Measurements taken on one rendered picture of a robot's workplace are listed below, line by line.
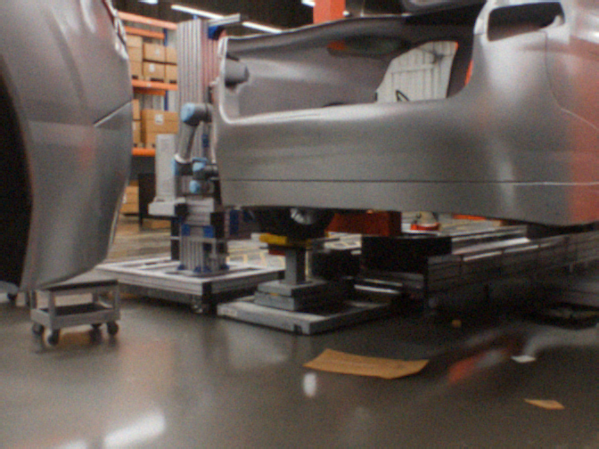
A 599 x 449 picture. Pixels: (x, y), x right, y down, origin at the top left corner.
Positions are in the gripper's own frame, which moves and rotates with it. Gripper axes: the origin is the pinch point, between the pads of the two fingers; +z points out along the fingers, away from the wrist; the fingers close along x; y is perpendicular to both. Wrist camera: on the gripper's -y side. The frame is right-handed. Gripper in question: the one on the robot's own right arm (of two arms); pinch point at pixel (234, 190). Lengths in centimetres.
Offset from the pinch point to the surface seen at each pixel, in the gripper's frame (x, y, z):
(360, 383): -164, -83, -69
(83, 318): -3, -70, -115
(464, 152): -223, 18, -84
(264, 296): -32, -68, -3
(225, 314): -11, -80, -18
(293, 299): -58, -67, -3
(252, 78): -76, 61, -53
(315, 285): -55, -61, 20
